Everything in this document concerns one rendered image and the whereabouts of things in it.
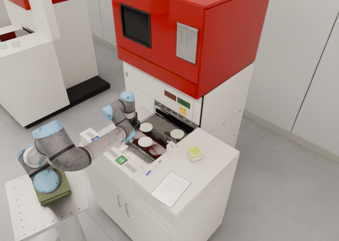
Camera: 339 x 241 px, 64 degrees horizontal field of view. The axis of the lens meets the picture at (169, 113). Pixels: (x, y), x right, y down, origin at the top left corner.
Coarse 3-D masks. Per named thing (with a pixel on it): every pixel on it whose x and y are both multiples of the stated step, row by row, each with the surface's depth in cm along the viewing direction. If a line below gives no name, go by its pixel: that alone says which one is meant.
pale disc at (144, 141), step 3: (141, 138) 195; (144, 138) 195; (147, 138) 195; (150, 138) 195; (138, 141) 192; (141, 141) 192; (144, 141) 193; (147, 141) 193; (150, 141) 193; (141, 144) 190; (144, 144) 190; (147, 144) 190; (150, 144) 190
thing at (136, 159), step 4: (120, 144) 193; (124, 152) 187; (128, 152) 187; (132, 152) 187; (128, 156) 184; (132, 156) 184; (136, 156) 184; (136, 160) 181; (140, 160) 181; (140, 164) 179; (144, 164) 179
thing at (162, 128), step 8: (144, 120) 210; (152, 120) 210; (160, 120) 210; (168, 120) 210; (152, 128) 203; (160, 128) 203; (168, 128) 204; (176, 128) 204; (136, 136) 196; (144, 136) 196; (152, 136) 197; (160, 136) 197; (168, 136) 197; (184, 136) 197; (136, 144) 190; (152, 144) 190; (160, 144) 190; (152, 152) 185; (160, 152) 185
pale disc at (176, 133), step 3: (177, 129) 203; (171, 132) 200; (174, 132) 200; (177, 132) 200; (180, 132) 200; (183, 132) 200; (171, 135) 198; (174, 135) 198; (177, 135) 198; (180, 135) 198; (183, 135) 198; (177, 138) 195
